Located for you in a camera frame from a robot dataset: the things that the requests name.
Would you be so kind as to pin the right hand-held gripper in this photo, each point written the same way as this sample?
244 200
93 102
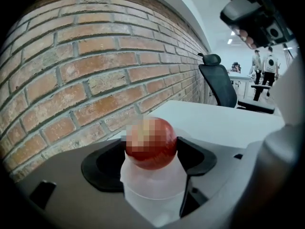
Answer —
247 11

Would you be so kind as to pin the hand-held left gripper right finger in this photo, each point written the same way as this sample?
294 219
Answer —
233 175

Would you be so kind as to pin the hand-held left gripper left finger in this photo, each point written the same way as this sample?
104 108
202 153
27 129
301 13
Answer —
71 187

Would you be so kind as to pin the white plate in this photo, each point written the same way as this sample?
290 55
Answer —
152 182

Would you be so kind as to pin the red apple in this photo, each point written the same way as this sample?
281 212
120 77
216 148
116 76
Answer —
155 149

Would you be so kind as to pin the person's right hand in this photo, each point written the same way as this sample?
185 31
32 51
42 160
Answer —
245 38

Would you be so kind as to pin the white office desk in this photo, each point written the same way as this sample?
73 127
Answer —
240 82

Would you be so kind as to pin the black office chair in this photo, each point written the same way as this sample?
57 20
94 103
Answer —
219 85

